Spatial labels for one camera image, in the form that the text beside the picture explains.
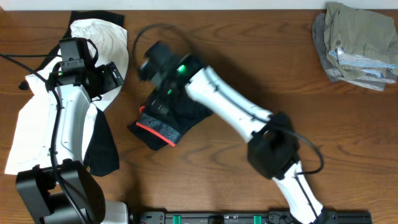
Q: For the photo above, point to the black garment under pile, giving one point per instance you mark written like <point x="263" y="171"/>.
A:
<point x="101" y="149"/>

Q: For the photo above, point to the black leggings grey red waistband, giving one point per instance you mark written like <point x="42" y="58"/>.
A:
<point x="161" y="124"/>

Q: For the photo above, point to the khaki folded shorts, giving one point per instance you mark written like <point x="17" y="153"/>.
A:
<point x="359" y="32"/>

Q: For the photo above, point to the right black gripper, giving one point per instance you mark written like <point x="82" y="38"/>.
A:
<point x="161" y="99"/>

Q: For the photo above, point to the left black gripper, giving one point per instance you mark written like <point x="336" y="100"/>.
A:
<point x="109" y="83"/>

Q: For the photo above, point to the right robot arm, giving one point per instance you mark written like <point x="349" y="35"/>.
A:
<point x="271" y="140"/>

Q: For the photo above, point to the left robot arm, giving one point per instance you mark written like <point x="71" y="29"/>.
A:
<point x="64" y="191"/>

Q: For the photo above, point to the grey folded garment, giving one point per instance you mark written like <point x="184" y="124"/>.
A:
<point x="368" y="80"/>

